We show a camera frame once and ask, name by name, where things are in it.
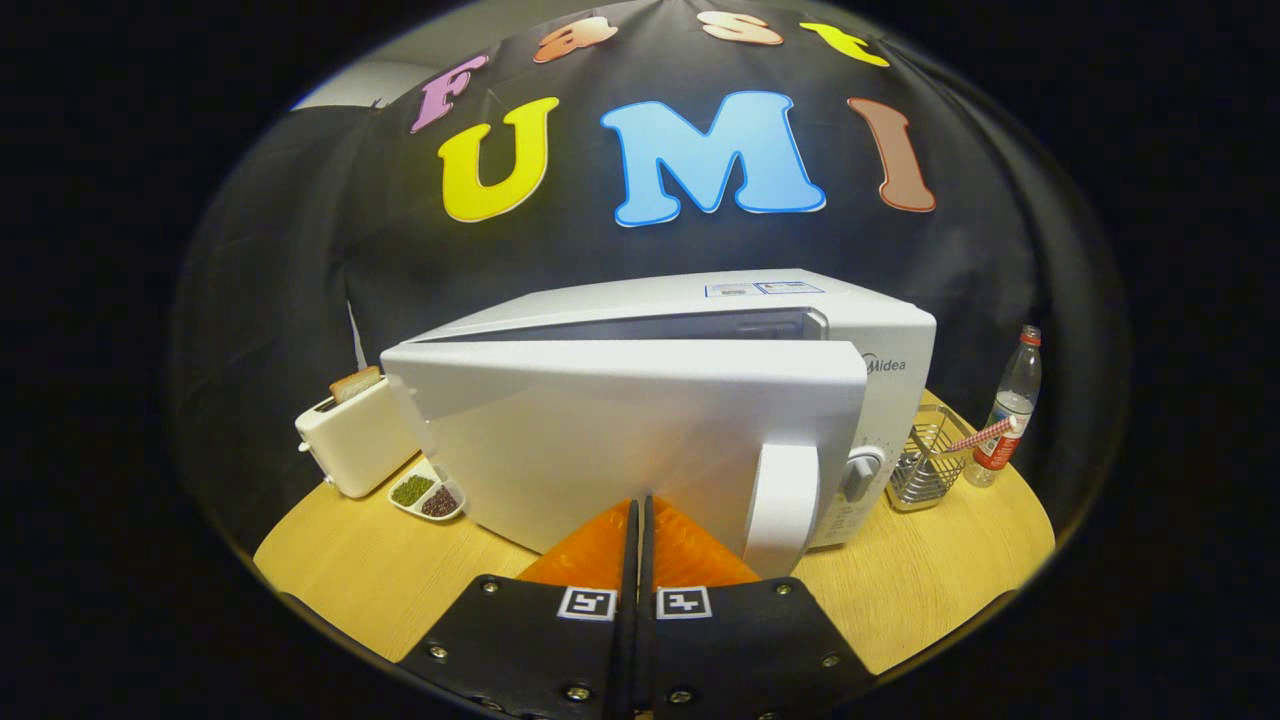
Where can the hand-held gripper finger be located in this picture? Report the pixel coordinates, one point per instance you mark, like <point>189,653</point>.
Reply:
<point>648,600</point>
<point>628,600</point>

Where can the white microwave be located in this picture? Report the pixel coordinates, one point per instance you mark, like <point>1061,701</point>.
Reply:
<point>600,430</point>

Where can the white divided tray of beans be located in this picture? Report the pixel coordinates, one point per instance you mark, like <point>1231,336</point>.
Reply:
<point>425,495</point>

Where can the cream toaster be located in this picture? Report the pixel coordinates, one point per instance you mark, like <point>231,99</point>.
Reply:
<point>355,445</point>

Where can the toast slice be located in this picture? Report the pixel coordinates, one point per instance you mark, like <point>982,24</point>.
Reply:
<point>355,383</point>

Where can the red striped straw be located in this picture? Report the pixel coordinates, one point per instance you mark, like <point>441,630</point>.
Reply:
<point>980,435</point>

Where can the clear plastic bottle red label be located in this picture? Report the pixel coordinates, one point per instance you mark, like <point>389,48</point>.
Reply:
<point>1015,390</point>

